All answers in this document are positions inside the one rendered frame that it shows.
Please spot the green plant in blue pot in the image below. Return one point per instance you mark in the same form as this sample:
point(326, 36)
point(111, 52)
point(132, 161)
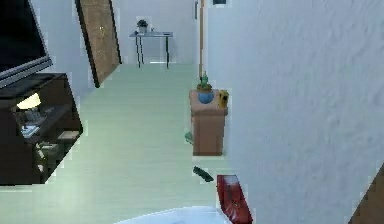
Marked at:
point(205, 91)

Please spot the small green object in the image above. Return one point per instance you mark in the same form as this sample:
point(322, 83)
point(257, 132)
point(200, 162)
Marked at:
point(189, 137)

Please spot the yellow box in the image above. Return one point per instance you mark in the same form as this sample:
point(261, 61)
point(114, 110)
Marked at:
point(223, 98)

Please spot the black remote control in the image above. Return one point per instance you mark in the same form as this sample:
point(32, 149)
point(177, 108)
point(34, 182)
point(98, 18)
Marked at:
point(202, 174)

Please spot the grey table with black legs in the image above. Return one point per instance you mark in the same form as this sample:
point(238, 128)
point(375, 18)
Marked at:
point(151, 34)

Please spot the small dark house plant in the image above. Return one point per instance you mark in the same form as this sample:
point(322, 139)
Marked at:
point(142, 25)

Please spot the white table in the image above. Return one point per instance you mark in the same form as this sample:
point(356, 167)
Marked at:
point(176, 216)

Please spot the brown wooden room door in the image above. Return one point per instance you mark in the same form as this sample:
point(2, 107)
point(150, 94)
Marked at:
point(100, 38)

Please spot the dark brown television stand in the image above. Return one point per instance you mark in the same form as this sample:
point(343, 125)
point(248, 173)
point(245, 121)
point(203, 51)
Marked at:
point(36, 133)

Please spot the black television set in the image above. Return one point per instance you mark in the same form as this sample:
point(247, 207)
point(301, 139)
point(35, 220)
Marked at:
point(18, 36)

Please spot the brown wooden furniture corner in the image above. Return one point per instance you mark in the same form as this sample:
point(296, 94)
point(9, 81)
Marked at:
point(370, 203)

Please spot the brown wooden pedestal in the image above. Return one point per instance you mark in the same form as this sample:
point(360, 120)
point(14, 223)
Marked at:
point(208, 128)

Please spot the dark framed wall picture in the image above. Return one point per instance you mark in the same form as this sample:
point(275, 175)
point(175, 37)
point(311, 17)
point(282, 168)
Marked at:
point(219, 1)

